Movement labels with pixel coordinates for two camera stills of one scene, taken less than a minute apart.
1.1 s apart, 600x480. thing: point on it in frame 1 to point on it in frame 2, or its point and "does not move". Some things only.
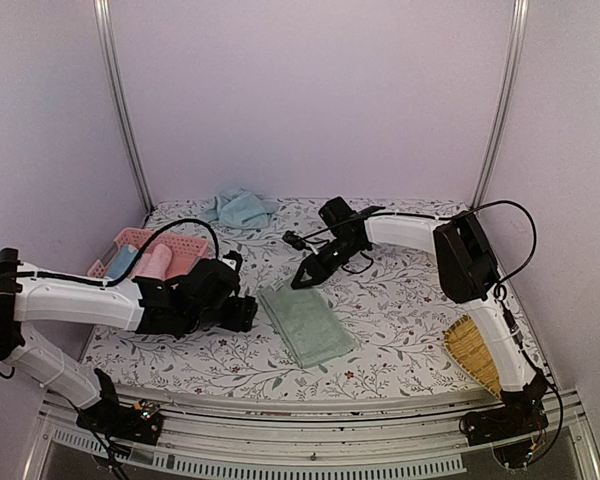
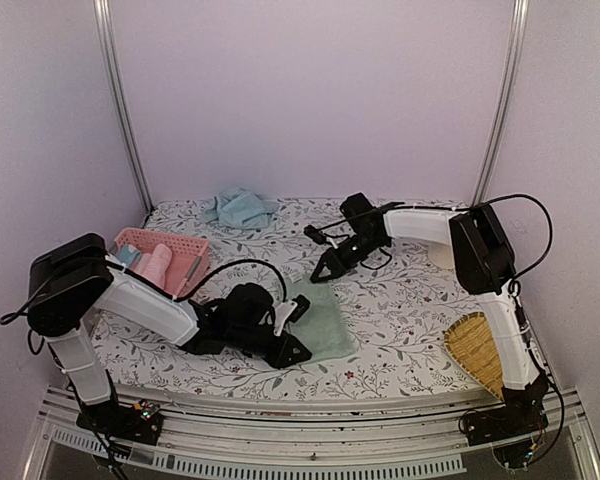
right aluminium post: (502, 115) does not move
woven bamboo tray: (463, 342) does not move
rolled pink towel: (154, 265) does not move
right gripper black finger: (318, 275) to (335, 274)
